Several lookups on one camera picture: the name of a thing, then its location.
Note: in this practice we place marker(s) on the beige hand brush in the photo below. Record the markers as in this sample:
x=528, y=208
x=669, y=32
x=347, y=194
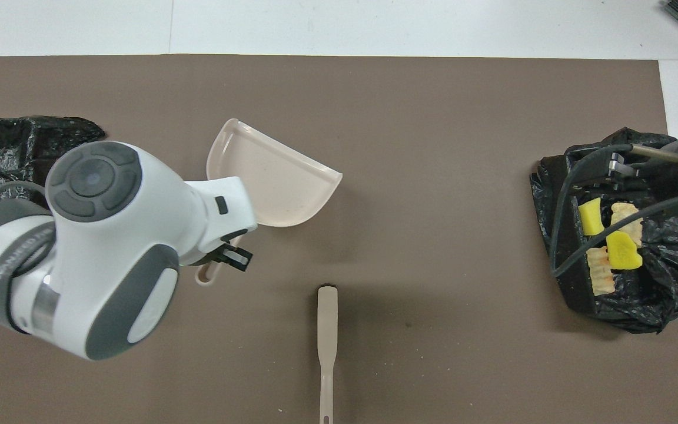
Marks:
x=327, y=330

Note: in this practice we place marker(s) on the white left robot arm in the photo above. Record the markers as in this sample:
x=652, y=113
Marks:
x=109, y=247

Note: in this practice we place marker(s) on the small yellow sponge wedge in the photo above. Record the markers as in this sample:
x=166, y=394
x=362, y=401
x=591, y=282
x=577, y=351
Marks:
x=591, y=218

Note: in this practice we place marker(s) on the beige plastic dustpan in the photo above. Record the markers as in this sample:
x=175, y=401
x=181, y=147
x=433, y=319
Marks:
x=280, y=182

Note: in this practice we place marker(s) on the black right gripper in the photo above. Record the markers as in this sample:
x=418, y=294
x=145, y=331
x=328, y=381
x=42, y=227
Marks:
x=665, y=176

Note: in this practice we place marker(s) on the ribbed beige foam chunk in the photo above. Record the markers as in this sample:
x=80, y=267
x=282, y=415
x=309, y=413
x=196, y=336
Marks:
x=601, y=274

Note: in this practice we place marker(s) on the yellow sponge wedge with imprint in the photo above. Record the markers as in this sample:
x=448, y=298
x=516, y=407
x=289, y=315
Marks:
x=622, y=252

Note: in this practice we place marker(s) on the brown table mat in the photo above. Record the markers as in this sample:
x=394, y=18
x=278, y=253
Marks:
x=433, y=100

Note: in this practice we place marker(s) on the black trash bag bin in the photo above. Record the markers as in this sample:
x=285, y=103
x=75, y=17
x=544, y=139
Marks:
x=21, y=141
x=639, y=294

